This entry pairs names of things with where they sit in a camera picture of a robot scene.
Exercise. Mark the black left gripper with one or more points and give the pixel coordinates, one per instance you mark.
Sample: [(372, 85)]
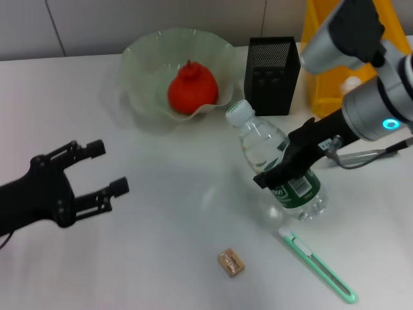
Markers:
[(32, 200)]

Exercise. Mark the orange fruit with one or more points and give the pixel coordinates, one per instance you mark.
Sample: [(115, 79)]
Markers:
[(193, 90)]

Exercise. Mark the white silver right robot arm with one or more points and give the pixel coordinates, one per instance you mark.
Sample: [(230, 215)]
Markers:
[(371, 109)]

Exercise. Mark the green glass fruit bowl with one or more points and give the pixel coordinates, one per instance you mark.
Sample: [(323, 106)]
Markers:
[(145, 71)]

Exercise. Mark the black mesh pen holder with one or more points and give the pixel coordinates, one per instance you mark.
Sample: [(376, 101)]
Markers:
[(271, 97)]

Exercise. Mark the tan eraser block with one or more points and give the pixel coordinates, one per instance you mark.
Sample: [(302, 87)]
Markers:
[(230, 262)]

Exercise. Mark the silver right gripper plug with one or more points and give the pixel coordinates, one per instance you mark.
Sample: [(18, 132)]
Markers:
[(337, 141)]

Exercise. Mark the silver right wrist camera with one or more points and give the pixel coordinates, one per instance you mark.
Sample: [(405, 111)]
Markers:
[(326, 55)]

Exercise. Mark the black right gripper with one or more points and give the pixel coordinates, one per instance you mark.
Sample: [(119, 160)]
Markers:
[(309, 145)]

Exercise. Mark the yellow plastic bin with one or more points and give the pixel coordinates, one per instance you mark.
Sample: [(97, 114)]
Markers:
[(326, 93)]

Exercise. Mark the clear water bottle green label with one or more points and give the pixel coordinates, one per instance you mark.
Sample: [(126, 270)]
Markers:
[(258, 142)]

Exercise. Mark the green utility knife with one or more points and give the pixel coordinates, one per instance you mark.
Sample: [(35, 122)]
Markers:
[(317, 261)]

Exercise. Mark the white paper ball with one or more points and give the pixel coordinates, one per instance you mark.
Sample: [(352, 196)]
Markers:
[(351, 84)]

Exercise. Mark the grey marker pen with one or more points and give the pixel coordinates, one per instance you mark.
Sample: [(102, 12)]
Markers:
[(364, 156)]

